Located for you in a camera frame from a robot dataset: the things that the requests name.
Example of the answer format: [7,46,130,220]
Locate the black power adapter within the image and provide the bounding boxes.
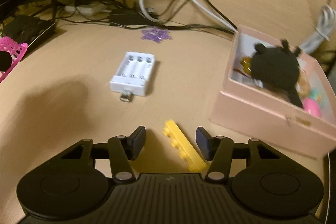
[108,8,148,26]

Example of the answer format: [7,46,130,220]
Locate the brown chocolate balls packet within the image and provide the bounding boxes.
[233,56,252,77]

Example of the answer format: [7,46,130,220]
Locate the white power strip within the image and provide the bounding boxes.
[64,2,108,16]

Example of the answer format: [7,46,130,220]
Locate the black keyboard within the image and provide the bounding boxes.
[2,15,56,55]

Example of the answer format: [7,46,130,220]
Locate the thin black cables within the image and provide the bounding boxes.
[15,0,238,34]

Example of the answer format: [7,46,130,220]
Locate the yellow lego brick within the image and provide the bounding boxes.
[163,119,207,172]

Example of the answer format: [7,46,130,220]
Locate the white battery charger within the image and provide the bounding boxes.
[109,52,155,102]

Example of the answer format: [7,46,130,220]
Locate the bundled white cable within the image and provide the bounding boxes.
[299,0,336,55]

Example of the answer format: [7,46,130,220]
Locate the black plush toy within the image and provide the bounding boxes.
[251,39,303,108]

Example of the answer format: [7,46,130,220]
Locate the purple snowflake ornament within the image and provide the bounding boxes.
[141,27,172,43]

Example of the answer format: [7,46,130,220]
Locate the pink cardboard box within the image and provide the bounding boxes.
[210,26,335,159]

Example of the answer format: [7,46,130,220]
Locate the packaged bread snack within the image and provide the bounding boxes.
[296,69,311,97]

